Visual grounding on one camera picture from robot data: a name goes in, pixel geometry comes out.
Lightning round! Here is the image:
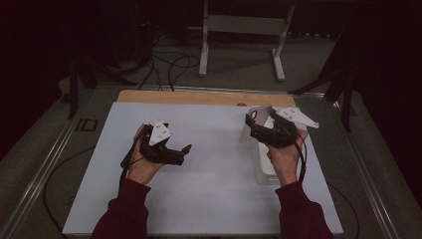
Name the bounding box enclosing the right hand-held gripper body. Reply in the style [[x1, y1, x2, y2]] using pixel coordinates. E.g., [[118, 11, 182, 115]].
[[248, 107, 320, 149]]

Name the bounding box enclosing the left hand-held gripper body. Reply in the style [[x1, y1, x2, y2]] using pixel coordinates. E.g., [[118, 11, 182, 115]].
[[138, 119, 185, 166]]

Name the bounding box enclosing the white plastic bin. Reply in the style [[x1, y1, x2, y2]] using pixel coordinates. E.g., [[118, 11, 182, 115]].
[[250, 116, 284, 186]]

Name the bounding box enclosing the person's right hand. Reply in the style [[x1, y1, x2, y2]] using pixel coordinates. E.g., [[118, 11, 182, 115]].
[[266, 128, 309, 187]]

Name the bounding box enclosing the person's left hand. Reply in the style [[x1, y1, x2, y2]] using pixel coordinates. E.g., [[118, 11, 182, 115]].
[[126, 123, 166, 186]]

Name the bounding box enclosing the white table board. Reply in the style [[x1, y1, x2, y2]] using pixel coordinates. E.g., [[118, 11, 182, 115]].
[[62, 102, 344, 237]]

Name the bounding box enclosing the black tripod stand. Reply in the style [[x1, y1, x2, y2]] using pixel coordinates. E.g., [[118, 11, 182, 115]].
[[288, 33, 354, 132], [68, 49, 137, 120]]

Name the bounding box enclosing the right hand-held gripper black cable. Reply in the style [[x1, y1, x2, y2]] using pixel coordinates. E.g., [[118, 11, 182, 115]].
[[294, 138, 361, 239]]

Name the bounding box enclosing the hand-held gripper black cable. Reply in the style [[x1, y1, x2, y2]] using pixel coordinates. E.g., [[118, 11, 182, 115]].
[[43, 127, 148, 234], [294, 138, 361, 239]]

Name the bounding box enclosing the left hand-held gripper black cable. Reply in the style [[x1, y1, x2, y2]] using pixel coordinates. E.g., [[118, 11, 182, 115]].
[[43, 127, 148, 234]]

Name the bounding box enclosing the black floor cable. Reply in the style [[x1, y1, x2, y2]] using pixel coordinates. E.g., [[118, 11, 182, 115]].
[[167, 54, 201, 93], [137, 34, 164, 92]]

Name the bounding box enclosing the white metal stand frame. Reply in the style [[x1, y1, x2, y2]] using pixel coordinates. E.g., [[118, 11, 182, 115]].
[[187, 0, 297, 83]]

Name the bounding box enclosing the aluminium rail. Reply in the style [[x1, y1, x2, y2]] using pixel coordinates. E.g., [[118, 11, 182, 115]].
[[326, 99, 399, 239], [0, 88, 98, 239]]

